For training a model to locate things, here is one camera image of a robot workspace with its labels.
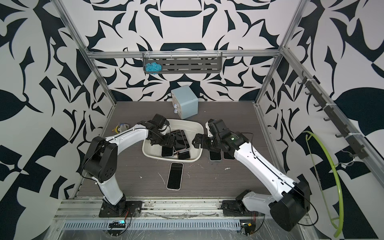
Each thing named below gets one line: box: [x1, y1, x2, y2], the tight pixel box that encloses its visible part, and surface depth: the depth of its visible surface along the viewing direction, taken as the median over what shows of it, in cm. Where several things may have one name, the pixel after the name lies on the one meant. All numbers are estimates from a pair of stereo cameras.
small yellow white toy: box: [112, 123, 130, 134], surface depth 101 cm
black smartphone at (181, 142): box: [170, 129, 190, 153], surface depth 96 cm
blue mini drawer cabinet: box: [171, 85, 199, 120], surface depth 105 cm
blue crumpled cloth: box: [145, 62, 163, 75], surface depth 93 cm
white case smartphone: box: [166, 162, 184, 191], surface depth 85 cm
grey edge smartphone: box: [161, 146, 174, 158], surface depth 91 cm
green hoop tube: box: [303, 131, 344, 238], surface depth 53 cm
